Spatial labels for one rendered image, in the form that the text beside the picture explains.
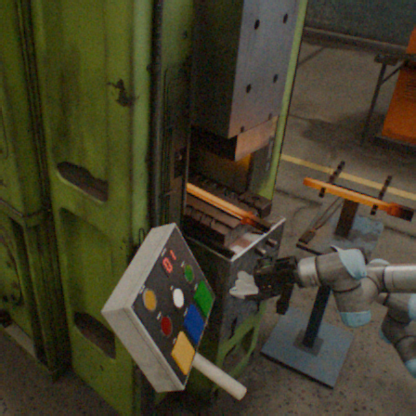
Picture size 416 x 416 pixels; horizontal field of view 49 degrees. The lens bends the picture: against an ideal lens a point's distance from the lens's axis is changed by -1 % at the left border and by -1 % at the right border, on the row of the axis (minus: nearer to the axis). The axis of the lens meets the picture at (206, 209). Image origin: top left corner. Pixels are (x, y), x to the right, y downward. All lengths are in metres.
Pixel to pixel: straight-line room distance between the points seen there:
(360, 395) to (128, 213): 1.60
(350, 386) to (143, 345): 1.61
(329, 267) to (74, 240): 1.05
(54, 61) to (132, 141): 0.40
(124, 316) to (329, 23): 8.42
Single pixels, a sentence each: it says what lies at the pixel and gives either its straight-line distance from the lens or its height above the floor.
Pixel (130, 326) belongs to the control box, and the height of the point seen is 1.14.
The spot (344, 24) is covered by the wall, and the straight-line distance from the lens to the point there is 9.12.
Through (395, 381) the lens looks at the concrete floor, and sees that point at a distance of 2.68.
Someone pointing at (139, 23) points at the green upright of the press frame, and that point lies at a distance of 1.20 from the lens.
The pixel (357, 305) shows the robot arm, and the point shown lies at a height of 1.16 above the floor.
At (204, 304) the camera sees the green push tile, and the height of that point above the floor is 1.00.
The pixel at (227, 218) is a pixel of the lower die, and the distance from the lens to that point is 1.69.
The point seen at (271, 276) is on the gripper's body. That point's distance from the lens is 1.19.
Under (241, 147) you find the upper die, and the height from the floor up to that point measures 1.31.
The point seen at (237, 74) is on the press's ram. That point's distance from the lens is 1.32.
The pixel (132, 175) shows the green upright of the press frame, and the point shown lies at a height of 1.28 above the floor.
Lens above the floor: 1.95
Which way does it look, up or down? 34 degrees down
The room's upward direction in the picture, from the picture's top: 6 degrees clockwise
